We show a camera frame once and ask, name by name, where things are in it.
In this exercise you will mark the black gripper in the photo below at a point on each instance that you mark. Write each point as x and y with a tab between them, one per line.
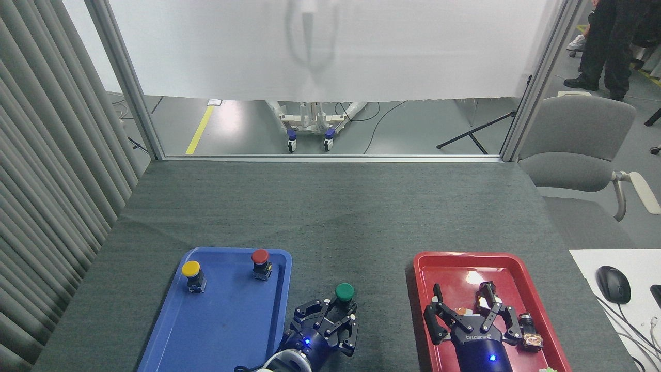
483	354
310	343

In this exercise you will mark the green push button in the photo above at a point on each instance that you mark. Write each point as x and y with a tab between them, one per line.
344	291

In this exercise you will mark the red push button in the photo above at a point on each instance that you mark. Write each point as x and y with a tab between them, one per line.
260	256

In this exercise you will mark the yellow push button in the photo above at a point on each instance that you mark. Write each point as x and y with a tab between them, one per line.
191	268

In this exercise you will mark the small copper white component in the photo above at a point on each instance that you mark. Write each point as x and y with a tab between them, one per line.
466	311

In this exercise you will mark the red plastic tray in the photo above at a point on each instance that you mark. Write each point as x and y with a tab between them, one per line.
454	274

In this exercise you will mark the blue plastic tray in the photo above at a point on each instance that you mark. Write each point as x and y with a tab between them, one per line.
227	325

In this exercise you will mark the black computer mouse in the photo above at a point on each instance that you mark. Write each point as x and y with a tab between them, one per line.
613	284

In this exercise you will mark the white desk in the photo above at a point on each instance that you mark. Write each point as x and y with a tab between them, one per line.
635	258

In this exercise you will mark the black flat device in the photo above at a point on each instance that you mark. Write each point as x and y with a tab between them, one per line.
657	294

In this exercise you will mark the black tripod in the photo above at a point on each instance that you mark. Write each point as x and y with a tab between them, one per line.
475	133

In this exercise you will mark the white stand on wheels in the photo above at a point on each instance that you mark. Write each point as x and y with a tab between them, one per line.
307	121

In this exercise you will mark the grey office chair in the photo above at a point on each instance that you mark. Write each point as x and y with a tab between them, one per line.
578	134

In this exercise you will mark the white hanging sheet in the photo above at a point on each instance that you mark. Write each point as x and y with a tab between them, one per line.
335	51

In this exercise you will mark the white shoe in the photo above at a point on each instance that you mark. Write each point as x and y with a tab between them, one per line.
574	44

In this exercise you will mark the person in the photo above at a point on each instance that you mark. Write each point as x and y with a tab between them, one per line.
609	41

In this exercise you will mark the grey pleated curtain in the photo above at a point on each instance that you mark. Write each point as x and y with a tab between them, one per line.
46	181

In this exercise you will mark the black switch block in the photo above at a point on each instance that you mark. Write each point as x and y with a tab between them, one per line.
487	292

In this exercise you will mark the black switch with copper base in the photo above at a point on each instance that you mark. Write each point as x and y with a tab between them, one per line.
530	333

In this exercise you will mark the silver aluminium rail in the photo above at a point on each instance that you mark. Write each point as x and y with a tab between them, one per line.
335	158

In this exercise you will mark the silver aluminium post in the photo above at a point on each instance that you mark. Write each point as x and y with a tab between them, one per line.
126	77
542	77

